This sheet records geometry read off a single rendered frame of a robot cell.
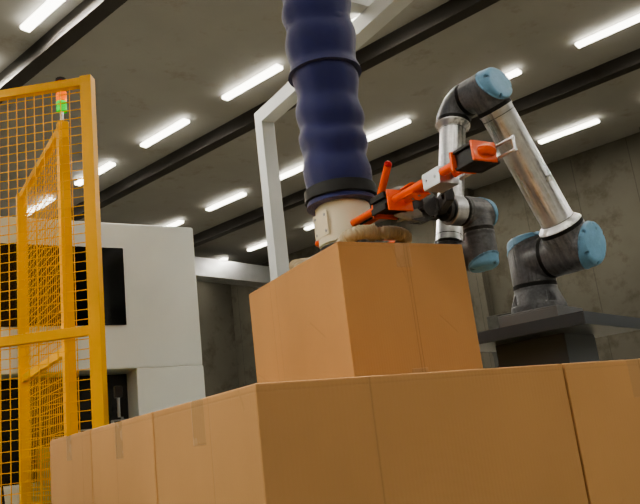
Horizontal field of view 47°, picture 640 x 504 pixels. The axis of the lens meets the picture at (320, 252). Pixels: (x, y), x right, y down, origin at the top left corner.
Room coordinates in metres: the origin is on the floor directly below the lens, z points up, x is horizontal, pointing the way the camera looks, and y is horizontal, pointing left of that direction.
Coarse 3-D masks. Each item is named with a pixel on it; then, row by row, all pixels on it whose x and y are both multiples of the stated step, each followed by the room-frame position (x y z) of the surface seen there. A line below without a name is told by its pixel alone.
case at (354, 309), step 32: (320, 256) 1.88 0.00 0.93; (352, 256) 1.81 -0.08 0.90; (384, 256) 1.86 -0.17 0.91; (416, 256) 1.91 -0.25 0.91; (448, 256) 1.96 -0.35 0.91; (288, 288) 2.06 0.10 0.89; (320, 288) 1.90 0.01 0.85; (352, 288) 1.81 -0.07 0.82; (384, 288) 1.85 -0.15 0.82; (416, 288) 1.90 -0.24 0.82; (448, 288) 1.95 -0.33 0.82; (256, 320) 2.28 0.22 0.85; (288, 320) 2.08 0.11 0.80; (320, 320) 1.92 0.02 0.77; (352, 320) 1.80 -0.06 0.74; (384, 320) 1.85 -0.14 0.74; (416, 320) 1.90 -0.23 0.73; (448, 320) 1.95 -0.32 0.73; (256, 352) 2.30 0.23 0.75; (288, 352) 2.10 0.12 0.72; (320, 352) 1.93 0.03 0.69; (352, 352) 1.80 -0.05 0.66; (384, 352) 1.84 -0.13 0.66; (416, 352) 1.89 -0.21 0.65; (448, 352) 1.94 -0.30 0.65
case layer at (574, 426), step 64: (256, 384) 0.97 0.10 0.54; (320, 384) 1.02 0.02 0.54; (384, 384) 1.08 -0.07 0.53; (448, 384) 1.15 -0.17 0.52; (512, 384) 1.22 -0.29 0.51; (576, 384) 1.31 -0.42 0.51; (64, 448) 1.83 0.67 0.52; (128, 448) 1.42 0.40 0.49; (192, 448) 1.16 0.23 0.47; (256, 448) 0.98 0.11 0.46; (320, 448) 1.02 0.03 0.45; (384, 448) 1.07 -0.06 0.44; (448, 448) 1.14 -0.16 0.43; (512, 448) 1.21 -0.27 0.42; (576, 448) 1.29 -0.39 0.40
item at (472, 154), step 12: (468, 144) 1.62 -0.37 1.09; (480, 144) 1.61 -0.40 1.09; (492, 144) 1.63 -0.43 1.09; (456, 156) 1.67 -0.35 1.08; (468, 156) 1.63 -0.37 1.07; (480, 156) 1.61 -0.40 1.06; (492, 156) 1.63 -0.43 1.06; (456, 168) 1.66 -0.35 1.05; (468, 168) 1.66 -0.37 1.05; (480, 168) 1.67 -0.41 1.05
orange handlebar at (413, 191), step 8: (480, 152) 1.61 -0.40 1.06; (488, 152) 1.61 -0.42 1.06; (440, 168) 1.72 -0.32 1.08; (448, 168) 1.70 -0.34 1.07; (456, 176) 1.75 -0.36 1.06; (408, 184) 1.84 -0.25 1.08; (416, 184) 1.81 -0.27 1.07; (400, 192) 1.87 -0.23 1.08; (408, 192) 1.84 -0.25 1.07; (416, 192) 1.83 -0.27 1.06; (424, 192) 1.85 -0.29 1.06; (392, 200) 1.90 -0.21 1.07; (400, 200) 1.89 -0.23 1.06; (408, 200) 1.91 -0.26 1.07; (360, 216) 2.04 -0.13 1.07; (368, 216) 2.01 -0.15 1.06; (352, 224) 2.08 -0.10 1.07; (368, 224) 2.09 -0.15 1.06; (384, 240) 2.30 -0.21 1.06; (392, 240) 2.32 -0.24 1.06
